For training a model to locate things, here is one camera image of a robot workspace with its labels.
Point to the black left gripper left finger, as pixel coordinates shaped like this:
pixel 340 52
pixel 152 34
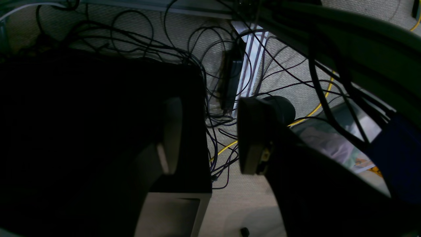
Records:
pixel 153 152

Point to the black power brick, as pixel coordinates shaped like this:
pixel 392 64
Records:
pixel 231 72

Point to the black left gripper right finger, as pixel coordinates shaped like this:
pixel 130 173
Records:
pixel 317 196

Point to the clear plastic bag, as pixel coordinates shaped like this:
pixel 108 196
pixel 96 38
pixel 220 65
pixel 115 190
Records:
pixel 324 138

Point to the blue box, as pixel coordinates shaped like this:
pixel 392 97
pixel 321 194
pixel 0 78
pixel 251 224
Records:
pixel 396 151

